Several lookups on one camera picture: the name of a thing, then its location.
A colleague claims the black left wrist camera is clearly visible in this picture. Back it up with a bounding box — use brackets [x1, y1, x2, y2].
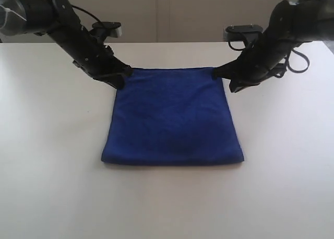
[89, 22, 122, 42]

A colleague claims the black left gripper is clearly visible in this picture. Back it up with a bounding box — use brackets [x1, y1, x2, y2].
[52, 25, 133, 89]

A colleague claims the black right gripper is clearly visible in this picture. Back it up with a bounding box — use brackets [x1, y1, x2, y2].
[213, 33, 292, 93]

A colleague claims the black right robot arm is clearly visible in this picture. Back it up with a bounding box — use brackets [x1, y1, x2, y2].
[212, 0, 333, 92]

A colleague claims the blue microfiber cloth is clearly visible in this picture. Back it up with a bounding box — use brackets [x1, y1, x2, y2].
[101, 67, 244, 166]

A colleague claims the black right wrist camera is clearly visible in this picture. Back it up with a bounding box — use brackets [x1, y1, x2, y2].
[223, 25, 263, 42]

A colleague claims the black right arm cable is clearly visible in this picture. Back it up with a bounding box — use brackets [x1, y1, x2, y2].
[226, 32, 311, 79]

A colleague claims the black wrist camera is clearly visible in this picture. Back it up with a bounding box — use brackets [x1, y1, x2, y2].
[223, 25, 263, 42]
[89, 22, 122, 42]

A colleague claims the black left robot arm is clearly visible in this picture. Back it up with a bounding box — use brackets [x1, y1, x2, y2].
[1, 0, 133, 89]

